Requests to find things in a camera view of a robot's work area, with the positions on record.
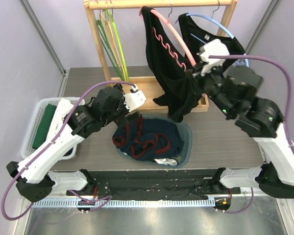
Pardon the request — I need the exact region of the navy maroon-trim tank top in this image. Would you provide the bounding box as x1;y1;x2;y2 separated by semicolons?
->
112;117;184;161

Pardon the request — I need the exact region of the black tank top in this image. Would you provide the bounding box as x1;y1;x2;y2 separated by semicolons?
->
140;6;203;122
177;13;246;71

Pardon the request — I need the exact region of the striped tank top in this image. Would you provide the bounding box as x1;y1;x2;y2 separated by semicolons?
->
154;158;179;166

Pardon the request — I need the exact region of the pink hanger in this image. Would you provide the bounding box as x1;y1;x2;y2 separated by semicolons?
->
139;6;196;73

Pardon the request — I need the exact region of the light blue hanger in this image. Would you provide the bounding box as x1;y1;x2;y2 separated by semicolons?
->
174;4;250;67

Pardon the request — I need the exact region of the green hanger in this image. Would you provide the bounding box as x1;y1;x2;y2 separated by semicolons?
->
97;10;125;81

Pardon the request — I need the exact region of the neon yellow hanger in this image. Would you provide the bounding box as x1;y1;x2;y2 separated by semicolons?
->
108;0;129;82

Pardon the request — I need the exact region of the green tank top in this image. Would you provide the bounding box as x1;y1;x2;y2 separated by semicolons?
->
172;156;183;165

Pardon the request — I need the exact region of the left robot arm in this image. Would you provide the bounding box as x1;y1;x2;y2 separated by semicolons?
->
6;81;147;203

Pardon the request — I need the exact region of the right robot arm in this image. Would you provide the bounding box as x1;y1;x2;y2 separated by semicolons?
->
192;63;294;199

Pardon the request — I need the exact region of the wooden clothes rack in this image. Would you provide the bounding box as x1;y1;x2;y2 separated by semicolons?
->
84;0;238;114

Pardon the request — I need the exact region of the blue plastic tub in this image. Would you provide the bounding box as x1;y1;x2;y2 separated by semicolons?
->
116;115;192;168

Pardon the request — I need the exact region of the green folded garment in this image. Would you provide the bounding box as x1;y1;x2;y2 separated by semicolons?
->
32;104;56;150

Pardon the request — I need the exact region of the white laundry basket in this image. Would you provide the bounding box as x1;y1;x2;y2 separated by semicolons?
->
21;97;80;160

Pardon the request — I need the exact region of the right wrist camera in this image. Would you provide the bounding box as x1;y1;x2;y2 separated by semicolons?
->
199;39;230;75

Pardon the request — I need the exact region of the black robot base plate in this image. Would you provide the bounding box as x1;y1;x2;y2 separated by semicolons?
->
77;169;241;201

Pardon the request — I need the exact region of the white cable duct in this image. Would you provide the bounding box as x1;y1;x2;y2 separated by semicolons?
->
32;198;215;208

